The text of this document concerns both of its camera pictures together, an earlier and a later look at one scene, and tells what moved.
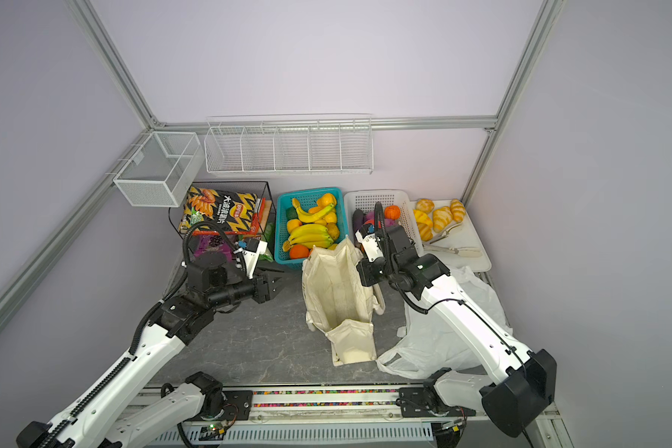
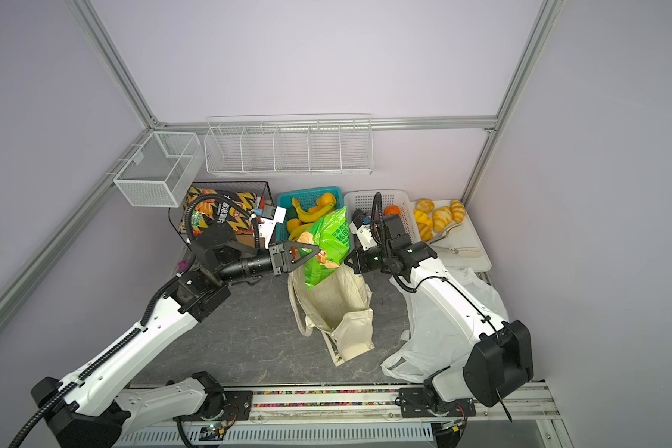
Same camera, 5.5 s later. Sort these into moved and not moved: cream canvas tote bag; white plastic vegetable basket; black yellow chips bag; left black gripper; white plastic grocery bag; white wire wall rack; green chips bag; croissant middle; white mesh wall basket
Moved: green chips bag; cream canvas tote bag; left black gripper
Not moved: croissant middle; white plastic grocery bag; white wire wall rack; white mesh wall basket; black yellow chips bag; white plastic vegetable basket
